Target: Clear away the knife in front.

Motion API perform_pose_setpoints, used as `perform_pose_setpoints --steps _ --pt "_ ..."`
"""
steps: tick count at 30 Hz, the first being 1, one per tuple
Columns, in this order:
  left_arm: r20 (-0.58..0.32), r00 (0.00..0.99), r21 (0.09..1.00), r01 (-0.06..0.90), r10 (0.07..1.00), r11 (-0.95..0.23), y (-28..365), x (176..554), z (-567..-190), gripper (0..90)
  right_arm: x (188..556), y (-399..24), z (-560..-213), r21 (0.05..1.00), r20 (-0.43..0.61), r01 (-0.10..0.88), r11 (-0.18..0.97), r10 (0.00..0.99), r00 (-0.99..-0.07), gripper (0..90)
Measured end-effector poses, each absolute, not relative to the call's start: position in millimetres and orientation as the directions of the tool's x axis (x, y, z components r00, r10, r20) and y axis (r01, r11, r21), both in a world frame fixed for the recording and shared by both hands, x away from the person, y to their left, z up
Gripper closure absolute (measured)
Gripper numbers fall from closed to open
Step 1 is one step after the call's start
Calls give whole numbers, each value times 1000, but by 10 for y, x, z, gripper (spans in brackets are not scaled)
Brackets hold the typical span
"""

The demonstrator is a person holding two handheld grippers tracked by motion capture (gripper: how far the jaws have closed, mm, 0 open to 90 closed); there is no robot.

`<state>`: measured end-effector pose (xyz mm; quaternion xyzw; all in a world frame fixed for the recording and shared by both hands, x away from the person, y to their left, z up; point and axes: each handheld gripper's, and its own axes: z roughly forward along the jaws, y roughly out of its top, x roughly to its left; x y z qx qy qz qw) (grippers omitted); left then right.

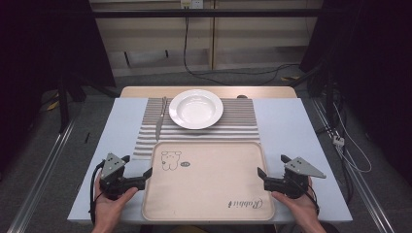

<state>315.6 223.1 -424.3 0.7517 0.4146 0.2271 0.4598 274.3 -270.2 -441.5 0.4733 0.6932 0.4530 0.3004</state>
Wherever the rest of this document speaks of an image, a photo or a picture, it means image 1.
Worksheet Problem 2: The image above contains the person's right hand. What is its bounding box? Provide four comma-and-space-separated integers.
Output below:
270, 177, 323, 226

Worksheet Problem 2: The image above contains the black stand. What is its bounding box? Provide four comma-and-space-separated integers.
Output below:
55, 73, 89, 134

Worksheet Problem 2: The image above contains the light wooden table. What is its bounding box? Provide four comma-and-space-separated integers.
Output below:
120, 85, 298, 99

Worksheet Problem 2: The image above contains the striped grey white placemat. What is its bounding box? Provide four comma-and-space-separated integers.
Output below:
131, 96, 261, 160

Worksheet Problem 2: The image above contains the silver table knife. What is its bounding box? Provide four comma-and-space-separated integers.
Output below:
154, 96, 168, 143

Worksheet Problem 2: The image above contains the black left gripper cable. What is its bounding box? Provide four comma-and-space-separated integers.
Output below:
88, 159, 107, 225

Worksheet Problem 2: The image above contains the white cable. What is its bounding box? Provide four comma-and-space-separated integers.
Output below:
331, 102, 373, 174

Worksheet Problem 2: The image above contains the black wall cable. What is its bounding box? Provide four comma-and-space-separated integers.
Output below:
182, 6, 304, 87

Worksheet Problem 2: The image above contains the white wall socket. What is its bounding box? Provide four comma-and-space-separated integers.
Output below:
180, 0, 204, 10

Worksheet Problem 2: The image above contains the white deep plate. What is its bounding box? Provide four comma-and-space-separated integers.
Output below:
168, 88, 224, 130

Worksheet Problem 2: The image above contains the beige tray with drawing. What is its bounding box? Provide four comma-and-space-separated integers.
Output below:
141, 140, 276, 222

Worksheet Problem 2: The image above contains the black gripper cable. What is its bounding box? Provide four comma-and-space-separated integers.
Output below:
88, 159, 107, 225
304, 183, 322, 216

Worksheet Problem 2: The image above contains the metal floor rail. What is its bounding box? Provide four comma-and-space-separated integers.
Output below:
6, 117, 78, 233
310, 96, 395, 233

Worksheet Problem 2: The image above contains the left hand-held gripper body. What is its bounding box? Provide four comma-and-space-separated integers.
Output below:
98, 152, 130, 201

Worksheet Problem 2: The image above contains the dark curtain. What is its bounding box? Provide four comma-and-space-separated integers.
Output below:
299, 0, 412, 187
0, 0, 117, 178

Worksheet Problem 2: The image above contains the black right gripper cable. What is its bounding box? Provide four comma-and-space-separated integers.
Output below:
304, 183, 322, 216

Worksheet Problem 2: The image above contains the person's left hand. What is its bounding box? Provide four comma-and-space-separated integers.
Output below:
92, 176, 139, 228

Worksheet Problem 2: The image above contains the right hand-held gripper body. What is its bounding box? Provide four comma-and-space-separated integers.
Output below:
282, 156, 327, 200

